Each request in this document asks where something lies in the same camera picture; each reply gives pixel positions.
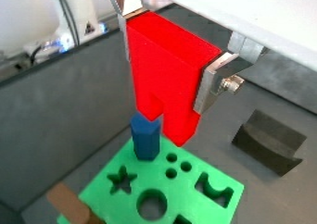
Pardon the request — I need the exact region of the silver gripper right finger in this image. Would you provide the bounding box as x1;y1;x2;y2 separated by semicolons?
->
192;31;267;115

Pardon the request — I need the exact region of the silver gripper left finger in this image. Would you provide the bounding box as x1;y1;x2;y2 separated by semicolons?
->
109;0;145;59

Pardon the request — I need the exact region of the red double-square block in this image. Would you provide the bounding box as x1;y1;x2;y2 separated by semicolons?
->
125;11;221;146

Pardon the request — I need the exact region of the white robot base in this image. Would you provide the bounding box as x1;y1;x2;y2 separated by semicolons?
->
0;0;110;80

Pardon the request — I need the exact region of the black curved regrasp stand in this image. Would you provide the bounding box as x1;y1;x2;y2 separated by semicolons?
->
231;109;307;177

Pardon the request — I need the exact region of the green shape-sorter board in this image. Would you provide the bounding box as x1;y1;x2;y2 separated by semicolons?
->
56;134;244;224

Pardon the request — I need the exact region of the brown double-leg block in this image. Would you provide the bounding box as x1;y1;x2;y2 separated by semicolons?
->
45;182;106;224

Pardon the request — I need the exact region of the blue hexagonal peg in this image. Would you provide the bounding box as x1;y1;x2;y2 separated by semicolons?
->
129;113;160;161

